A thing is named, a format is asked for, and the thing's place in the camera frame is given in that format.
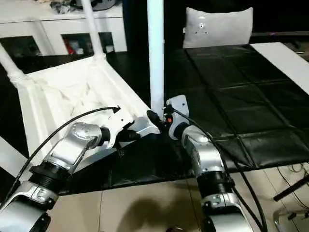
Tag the dark clutter pile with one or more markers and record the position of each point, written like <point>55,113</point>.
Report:
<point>60,7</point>

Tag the white plastic table top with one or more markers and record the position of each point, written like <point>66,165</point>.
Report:
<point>60,96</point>

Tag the grey cushion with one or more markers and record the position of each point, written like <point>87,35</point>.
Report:
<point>217,29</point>

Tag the white sideboard with glass doors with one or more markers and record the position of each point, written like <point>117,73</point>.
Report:
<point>36,26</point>

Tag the black work mat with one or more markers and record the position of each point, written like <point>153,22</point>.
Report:
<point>241,96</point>

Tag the black metal floor bar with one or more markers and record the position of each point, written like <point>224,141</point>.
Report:
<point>292,188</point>

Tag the grey rounded bag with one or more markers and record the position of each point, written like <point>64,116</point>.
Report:
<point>103,3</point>

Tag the black furniture with gold label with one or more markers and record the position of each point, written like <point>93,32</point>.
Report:
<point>135,24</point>

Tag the white plastic table leg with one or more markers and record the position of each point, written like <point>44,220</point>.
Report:
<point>155,60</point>
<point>9,62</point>
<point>93,31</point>
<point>9,154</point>

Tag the white flat board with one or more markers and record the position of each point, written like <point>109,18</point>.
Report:
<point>282,65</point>

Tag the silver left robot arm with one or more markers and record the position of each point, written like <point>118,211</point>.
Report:
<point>72,145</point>

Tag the small white jar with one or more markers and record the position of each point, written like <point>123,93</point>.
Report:
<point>109,48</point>
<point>79,51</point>

